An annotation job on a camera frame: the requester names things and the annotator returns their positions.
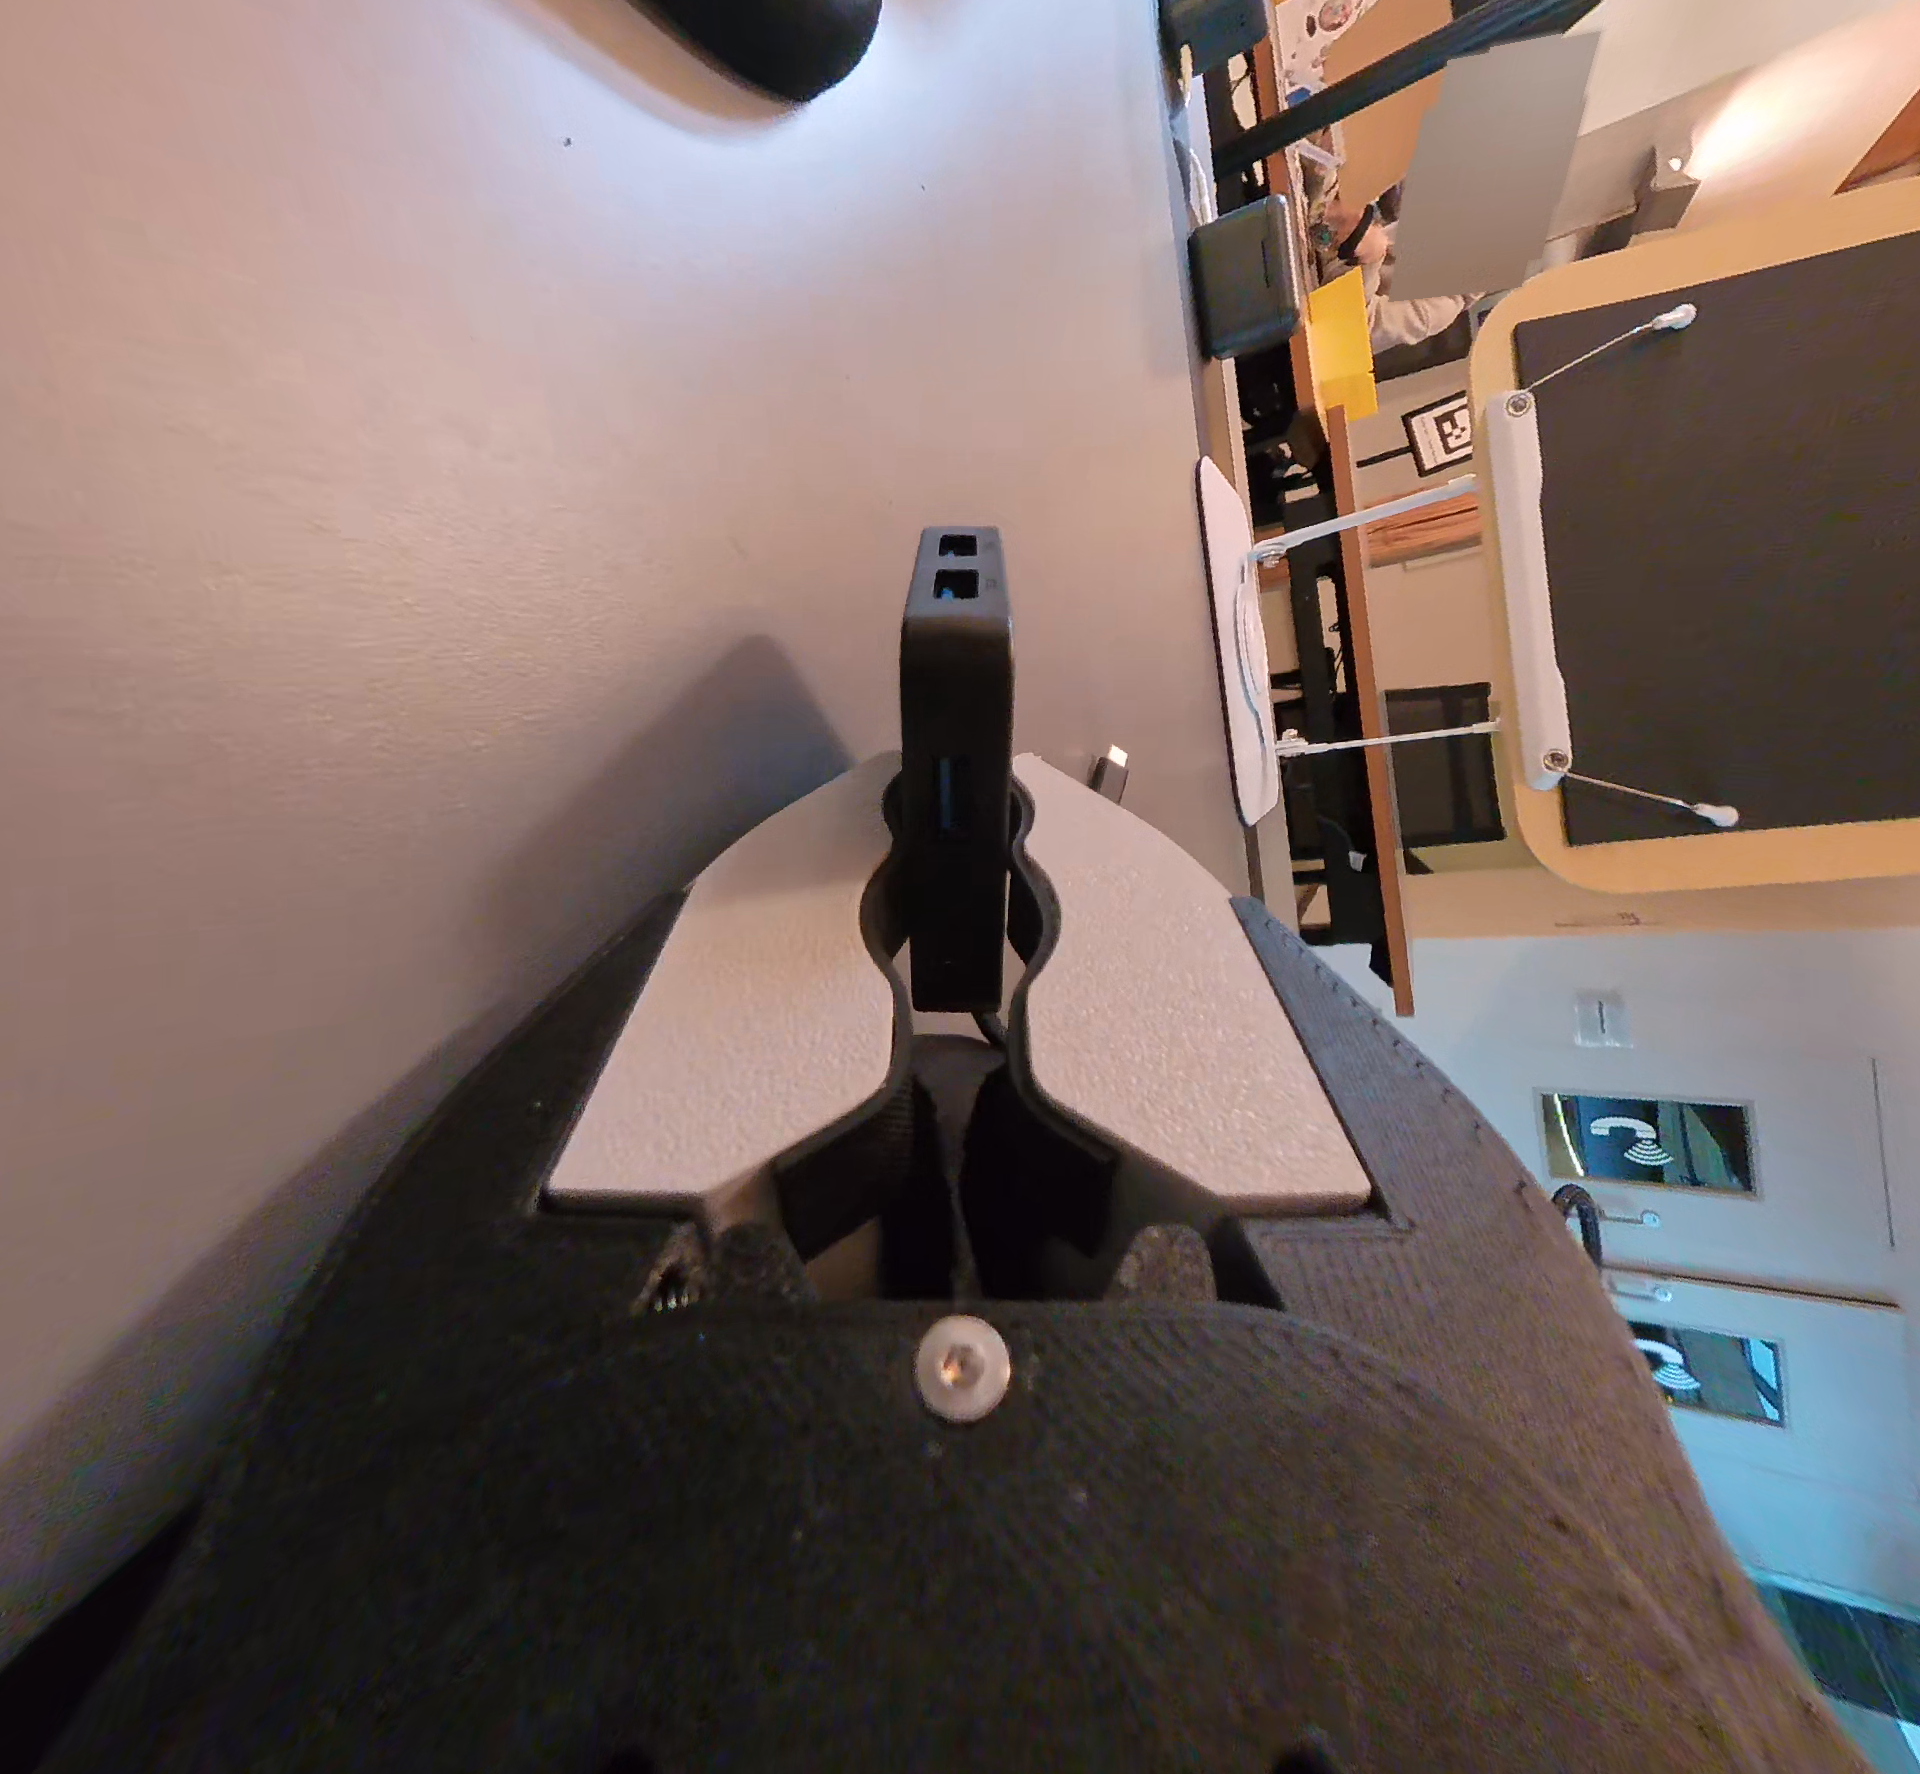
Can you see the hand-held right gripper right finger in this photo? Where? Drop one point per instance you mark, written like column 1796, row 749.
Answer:
column 1185, row 1011

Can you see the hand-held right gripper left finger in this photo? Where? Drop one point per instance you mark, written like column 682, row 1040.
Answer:
column 735, row 1011

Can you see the black usb hub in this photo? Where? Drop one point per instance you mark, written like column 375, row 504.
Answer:
column 958, row 694

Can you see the black computer monitor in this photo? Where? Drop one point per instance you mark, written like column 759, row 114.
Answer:
column 1441, row 769

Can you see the white door with window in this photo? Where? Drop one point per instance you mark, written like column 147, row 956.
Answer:
column 1650, row 1146

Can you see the black white marker tag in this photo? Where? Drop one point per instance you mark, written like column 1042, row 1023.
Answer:
column 1448, row 432

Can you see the small yellow box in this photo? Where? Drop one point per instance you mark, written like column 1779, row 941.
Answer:
column 1342, row 334

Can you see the black board with wooden rim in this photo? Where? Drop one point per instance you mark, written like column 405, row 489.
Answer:
column 1724, row 575

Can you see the black pole with round disc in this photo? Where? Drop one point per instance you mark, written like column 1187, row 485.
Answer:
column 1499, row 18

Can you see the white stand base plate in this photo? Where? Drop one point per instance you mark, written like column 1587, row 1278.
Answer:
column 1220, row 513

